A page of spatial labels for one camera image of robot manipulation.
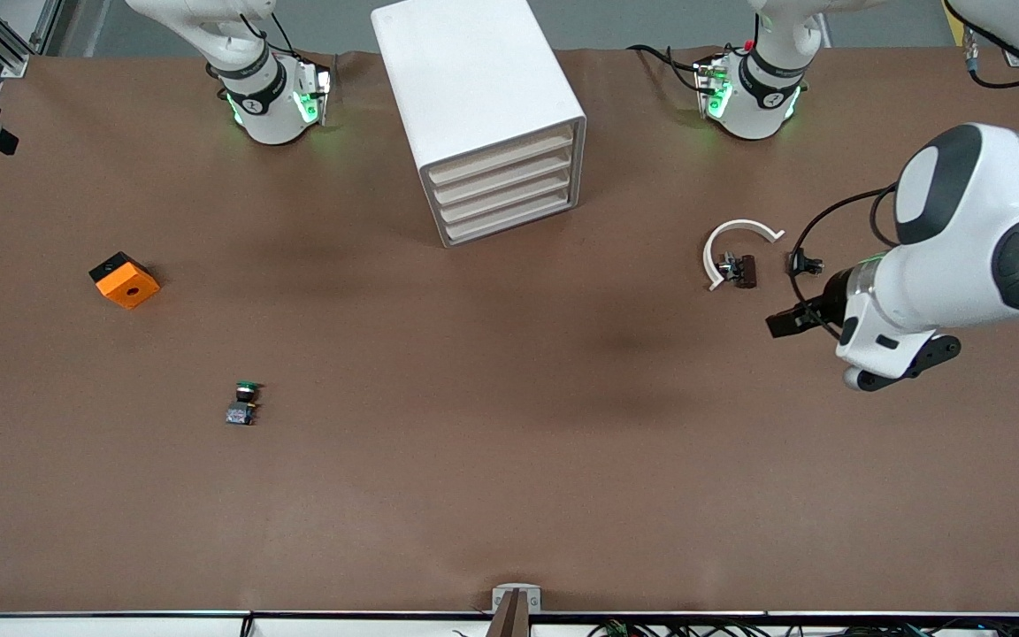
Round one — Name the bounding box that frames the cream cabinet drawer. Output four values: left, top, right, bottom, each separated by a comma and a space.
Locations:
444, 188, 578, 245
433, 146, 576, 206
428, 124, 575, 186
439, 168, 577, 226

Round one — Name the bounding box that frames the green push button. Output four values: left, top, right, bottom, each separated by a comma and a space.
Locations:
226, 380, 264, 426

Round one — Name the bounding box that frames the white drawer cabinet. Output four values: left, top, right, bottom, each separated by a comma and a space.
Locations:
372, 0, 588, 249

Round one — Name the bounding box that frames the small brown component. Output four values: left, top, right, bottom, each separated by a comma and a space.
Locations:
717, 252, 758, 290

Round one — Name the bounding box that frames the orange and black box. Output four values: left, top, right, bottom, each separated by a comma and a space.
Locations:
88, 251, 161, 311

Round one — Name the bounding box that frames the brown table cover sheet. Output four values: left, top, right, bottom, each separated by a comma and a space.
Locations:
0, 46, 1019, 616

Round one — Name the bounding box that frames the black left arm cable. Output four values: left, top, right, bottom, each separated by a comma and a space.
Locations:
788, 181, 907, 342

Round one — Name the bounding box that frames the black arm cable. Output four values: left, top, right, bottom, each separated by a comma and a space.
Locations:
788, 181, 907, 342
240, 7, 300, 63

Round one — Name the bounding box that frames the white curved plastic ring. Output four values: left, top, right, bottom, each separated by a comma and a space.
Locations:
702, 219, 785, 293

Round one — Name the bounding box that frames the black base cable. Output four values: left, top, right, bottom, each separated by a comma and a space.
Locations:
627, 42, 707, 95

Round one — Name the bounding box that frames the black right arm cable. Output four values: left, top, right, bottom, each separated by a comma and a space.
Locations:
240, 7, 300, 63

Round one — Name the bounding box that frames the bundle of cables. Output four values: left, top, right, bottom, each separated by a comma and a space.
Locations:
589, 619, 1019, 637

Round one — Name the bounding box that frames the grey metal bracket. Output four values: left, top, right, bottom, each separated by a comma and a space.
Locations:
492, 584, 542, 613

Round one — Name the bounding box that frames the brown post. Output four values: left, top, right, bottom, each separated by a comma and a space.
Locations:
486, 591, 532, 637

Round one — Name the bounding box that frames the white table edge rail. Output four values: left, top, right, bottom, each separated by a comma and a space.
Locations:
0, 610, 1019, 637

